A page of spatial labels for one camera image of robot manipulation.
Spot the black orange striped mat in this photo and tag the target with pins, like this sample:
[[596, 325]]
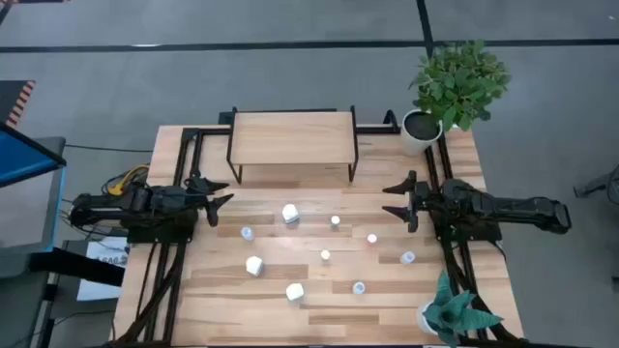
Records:
[[14, 104]]

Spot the blue translucent vial white cap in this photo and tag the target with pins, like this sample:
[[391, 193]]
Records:
[[335, 221]]

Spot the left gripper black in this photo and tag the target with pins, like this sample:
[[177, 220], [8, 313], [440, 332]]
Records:
[[174, 200]]

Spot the computer monitor blue screen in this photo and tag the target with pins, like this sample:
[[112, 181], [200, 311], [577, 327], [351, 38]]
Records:
[[24, 159]]

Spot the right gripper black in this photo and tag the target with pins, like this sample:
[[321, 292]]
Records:
[[428, 200]]

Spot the small white plastic bottle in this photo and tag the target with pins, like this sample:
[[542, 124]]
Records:
[[247, 233], [358, 287], [407, 257]]

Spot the leafy green plant white pot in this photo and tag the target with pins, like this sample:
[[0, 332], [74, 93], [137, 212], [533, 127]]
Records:
[[459, 82]]

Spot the pink translucent vial white cap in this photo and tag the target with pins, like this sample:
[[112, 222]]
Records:
[[371, 238]]

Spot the yellow translucent vial white cap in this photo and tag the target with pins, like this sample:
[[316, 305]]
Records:
[[325, 254]]

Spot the black metal rig frame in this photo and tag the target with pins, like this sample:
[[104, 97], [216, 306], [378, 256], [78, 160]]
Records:
[[374, 129]]

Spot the grey chair base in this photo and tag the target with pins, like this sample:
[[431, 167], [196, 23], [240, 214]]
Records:
[[595, 186]]

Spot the white paper sheet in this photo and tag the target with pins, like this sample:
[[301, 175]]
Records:
[[97, 290]]

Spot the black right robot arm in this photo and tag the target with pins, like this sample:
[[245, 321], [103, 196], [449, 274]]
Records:
[[508, 208]]

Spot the snake plant small white pot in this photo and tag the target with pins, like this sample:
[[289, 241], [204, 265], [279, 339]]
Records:
[[450, 311]]

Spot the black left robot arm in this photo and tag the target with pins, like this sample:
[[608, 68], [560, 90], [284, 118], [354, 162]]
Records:
[[97, 205]]

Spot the wooden shelf black metal legs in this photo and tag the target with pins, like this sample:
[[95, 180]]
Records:
[[290, 137]]

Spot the black stand beam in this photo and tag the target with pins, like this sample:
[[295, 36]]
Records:
[[72, 266]]

